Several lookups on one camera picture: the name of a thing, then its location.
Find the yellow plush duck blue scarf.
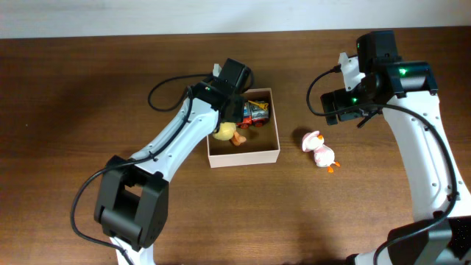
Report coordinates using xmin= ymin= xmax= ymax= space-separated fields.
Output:
xmin=212 ymin=122 xmax=247 ymax=146

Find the red grey toy truck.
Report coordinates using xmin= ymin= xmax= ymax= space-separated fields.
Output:
xmin=236 ymin=100 xmax=269 ymax=129

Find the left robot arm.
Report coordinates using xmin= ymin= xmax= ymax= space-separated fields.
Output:
xmin=94 ymin=59 xmax=253 ymax=264

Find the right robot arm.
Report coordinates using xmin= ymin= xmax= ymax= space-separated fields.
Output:
xmin=321 ymin=31 xmax=470 ymax=264

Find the pink cardboard box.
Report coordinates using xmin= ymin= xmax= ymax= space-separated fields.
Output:
xmin=206 ymin=88 xmax=280 ymax=168

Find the white pink toy duck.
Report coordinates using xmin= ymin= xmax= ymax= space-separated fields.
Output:
xmin=301 ymin=131 xmax=340 ymax=174

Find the right black cable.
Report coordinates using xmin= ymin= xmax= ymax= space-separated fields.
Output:
xmin=306 ymin=65 xmax=459 ymax=265

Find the black cable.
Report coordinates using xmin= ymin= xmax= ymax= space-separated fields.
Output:
xmin=306 ymin=65 xmax=459 ymax=265
xmin=69 ymin=72 xmax=255 ymax=265

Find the left black cable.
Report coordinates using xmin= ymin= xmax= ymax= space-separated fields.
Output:
xmin=69 ymin=72 xmax=255 ymax=265

